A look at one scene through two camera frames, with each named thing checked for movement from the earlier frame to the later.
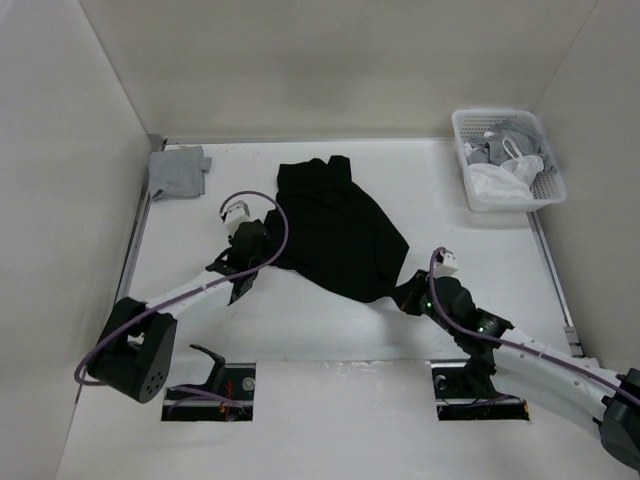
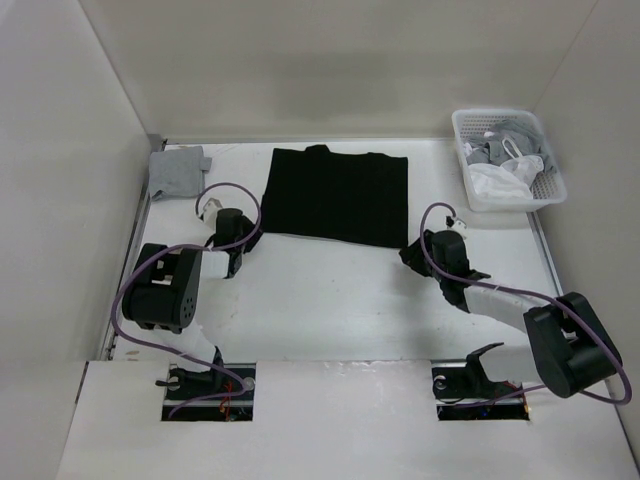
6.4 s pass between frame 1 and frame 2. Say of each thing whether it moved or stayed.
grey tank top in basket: stayed
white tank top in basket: stayed
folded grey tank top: stayed
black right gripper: moved
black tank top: moved
